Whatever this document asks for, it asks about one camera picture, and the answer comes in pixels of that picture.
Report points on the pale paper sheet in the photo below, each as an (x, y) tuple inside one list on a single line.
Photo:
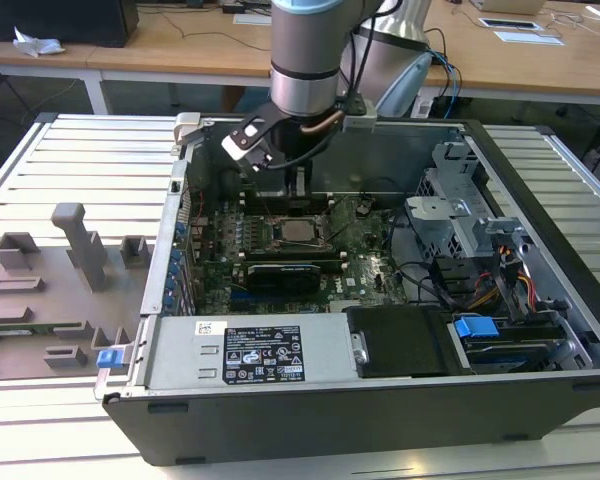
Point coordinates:
[(252, 19)]

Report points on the black power adapter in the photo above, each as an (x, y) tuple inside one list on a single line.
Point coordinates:
[(233, 8)]

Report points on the CPU socket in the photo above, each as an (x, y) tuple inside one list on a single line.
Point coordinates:
[(278, 244)]

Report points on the crumpled white paper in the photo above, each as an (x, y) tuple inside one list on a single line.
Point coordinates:
[(37, 44)]

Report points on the silver power supply unit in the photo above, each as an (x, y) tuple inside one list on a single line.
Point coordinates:
[(180, 350)]

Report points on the coin cell battery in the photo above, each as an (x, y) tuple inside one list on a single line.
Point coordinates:
[(364, 207)]

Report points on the grey metal bracket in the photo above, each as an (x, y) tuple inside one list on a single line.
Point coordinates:
[(500, 230)]

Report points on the green motherboard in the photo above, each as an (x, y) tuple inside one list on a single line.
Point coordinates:
[(370, 270)]

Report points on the grey parts rack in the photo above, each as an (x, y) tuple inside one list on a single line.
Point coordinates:
[(55, 300)]

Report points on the blue case latch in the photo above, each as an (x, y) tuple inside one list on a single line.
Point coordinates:
[(108, 359)]

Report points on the white framed tablet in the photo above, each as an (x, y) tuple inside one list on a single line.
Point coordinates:
[(510, 23)]

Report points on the silver metal drive cage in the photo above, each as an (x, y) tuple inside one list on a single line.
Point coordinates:
[(430, 225)]

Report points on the wooden desk with papers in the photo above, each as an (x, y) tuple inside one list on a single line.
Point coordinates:
[(530, 65)]

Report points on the black drive bay cover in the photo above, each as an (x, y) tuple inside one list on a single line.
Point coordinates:
[(400, 340)]

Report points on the black power supply label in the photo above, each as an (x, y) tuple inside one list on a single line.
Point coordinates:
[(262, 355)]

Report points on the long wooden desk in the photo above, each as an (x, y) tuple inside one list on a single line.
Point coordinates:
[(180, 50)]

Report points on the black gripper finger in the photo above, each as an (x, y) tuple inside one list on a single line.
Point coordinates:
[(308, 181), (293, 182)]

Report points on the white paper sheet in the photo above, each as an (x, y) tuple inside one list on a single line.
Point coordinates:
[(530, 38)]

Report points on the beige laptop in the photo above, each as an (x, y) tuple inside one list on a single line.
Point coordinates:
[(510, 6)]

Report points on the large black box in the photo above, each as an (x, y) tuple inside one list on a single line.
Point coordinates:
[(55, 20)]

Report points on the black PC case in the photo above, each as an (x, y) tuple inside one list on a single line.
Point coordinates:
[(330, 425)]

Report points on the silver CPU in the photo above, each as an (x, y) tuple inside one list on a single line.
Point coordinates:
[(300, 230)]

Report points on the black graphics card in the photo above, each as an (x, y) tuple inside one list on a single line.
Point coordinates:
[(280, 282)]

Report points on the black RAM stick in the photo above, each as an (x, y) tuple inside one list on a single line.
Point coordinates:
[(270, 205), (295, 261)]

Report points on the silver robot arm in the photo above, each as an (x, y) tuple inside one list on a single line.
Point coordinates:
[(305, 60)]

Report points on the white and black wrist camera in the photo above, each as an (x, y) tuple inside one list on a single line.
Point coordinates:
[(245, 142)]

